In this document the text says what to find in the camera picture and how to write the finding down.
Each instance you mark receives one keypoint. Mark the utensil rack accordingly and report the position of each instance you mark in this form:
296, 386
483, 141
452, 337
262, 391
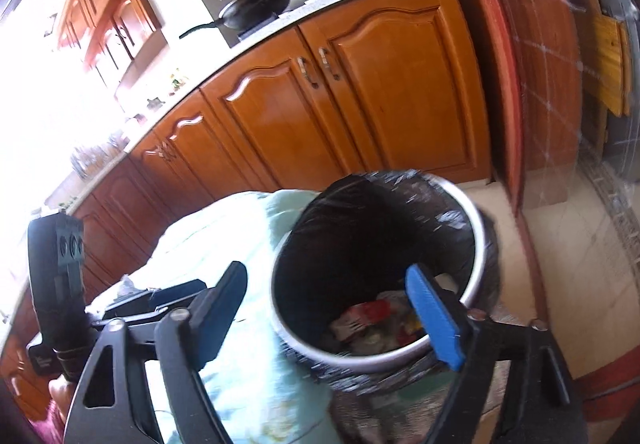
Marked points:
97, 154

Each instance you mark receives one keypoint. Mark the wooden framed glass door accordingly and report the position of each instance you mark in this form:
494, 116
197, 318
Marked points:
550, 74

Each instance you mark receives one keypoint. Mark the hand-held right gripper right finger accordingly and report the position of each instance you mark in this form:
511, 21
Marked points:
435, 319

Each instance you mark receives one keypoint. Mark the person's left hand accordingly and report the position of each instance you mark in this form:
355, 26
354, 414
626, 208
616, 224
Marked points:
61, 389

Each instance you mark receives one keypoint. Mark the wooden lower kitchen cabinets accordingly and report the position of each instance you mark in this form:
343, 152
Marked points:
400, 89

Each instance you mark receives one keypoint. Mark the white trash bin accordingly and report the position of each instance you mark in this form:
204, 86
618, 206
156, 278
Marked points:
350, 355

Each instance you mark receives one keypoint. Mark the white kitchen countertop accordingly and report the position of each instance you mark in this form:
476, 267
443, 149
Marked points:
280, 26

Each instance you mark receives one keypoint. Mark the person's left forearm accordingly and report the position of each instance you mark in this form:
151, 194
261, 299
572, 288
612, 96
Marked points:
47, 424

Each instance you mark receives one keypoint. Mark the black bin bag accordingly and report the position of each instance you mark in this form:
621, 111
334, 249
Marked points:
350, 244

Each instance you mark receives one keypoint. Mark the light blue floral tablecloth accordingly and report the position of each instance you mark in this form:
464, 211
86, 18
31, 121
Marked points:
260, 374

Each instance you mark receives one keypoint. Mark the red wrapper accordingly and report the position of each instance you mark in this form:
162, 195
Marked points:
367, 313

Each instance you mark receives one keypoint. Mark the black wok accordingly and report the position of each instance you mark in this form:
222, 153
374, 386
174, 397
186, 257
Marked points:
260, 4

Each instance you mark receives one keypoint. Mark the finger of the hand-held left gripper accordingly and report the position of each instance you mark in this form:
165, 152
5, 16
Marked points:
135, 318
170, 295

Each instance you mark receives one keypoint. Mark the kitchen window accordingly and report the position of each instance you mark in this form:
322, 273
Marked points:
30, 124

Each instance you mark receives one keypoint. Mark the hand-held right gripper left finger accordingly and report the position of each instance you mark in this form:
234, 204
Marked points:
220, 314

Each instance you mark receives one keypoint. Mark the yellow wooden folding chair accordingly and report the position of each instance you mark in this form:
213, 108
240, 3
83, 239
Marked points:
612, 69

